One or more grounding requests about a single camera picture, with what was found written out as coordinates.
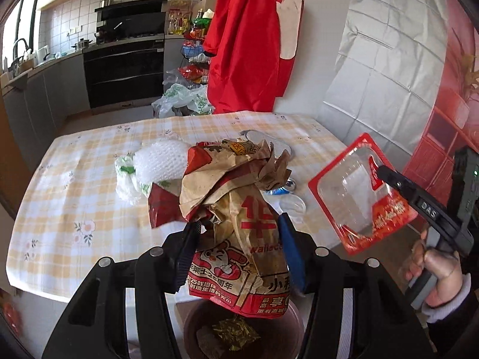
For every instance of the yellow checked floral tablecloth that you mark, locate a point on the yellow checked floral tablecloth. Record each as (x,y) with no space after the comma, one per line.
(93,194)

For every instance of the brown trash bin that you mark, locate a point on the brown trash bin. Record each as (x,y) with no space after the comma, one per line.
(196,318)

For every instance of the red plastic blister package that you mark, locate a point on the red plastic blister package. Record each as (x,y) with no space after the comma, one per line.
(336,209)

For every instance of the red jacket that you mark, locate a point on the red jacket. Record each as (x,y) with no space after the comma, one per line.
(243,45)

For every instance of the kitchen faucet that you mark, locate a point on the kitchen faucet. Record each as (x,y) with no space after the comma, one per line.
(18,45)

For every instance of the printed paper bag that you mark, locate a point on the printed paper bag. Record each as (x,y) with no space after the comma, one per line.
(239,228)

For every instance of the clear plastic bag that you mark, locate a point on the clear plastic bag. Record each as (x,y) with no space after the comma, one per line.
(174,77)

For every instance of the black built-in oven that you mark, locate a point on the black built-in oven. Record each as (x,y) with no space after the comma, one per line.
(123,71)

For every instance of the gold foil wrapper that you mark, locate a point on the gold foil wrapper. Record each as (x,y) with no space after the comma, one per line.
(234,332)

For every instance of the grey kitchen cabinets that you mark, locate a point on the grey kitchen cabinets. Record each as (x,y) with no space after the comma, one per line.
(48,89)

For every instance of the condiment bottles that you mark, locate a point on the condiment bottles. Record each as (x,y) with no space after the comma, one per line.
(177,20)

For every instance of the dark red snack wrapper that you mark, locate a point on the dark red snack wrapper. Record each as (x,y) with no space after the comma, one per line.
(164,205)

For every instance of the person's right forearm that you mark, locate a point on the person's right forearm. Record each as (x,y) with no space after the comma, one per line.
(456,321)

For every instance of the silver scouring pad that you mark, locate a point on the silver scouring pad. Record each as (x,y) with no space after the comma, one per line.
(258,135)

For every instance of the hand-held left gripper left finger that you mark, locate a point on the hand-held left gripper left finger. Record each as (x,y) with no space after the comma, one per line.
(189,248)

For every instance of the small steel pot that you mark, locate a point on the small steel pot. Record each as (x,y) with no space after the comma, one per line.
(107,3)

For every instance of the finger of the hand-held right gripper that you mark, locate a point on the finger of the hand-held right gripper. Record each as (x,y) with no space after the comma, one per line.
(404,189)

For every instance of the white bubble wrap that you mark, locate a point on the white bubble wrap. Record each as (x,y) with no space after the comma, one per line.
(161,162)

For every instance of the green printed plastic bags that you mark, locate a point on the green printed plastic bags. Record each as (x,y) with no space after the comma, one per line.
(179,99)

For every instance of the black range hood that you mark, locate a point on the black range hood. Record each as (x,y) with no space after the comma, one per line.
(131,13)

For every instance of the clear plastic piece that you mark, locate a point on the clear plastic piece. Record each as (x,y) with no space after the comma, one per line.
(295,206)

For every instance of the person's right hand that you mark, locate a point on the person's right hand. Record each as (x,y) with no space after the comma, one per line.
(445,273)

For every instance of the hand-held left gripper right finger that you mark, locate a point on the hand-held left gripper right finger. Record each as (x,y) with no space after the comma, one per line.
(290,254)

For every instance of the black wok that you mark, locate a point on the black wok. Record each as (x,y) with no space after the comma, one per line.
(104,33)

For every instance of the kitchen window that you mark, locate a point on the kitchen window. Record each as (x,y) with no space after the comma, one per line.
(22,18)

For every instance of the white green plastic bag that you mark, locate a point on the white green plastic bag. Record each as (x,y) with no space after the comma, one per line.
(125,183)

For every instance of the steel pot with lid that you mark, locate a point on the steel pot with lid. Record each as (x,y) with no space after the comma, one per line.
(81,45)

